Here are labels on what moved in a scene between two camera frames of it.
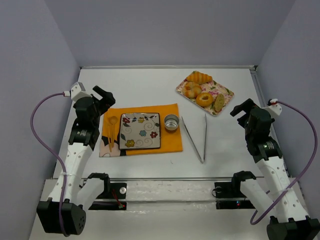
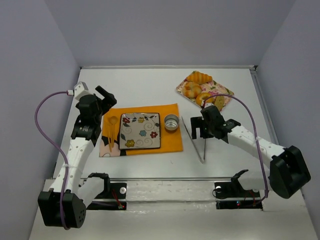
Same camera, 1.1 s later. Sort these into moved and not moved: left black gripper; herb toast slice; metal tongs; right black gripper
Moved: right black gripper
Not moved: herb toast slice; metal tongs; left black gripper
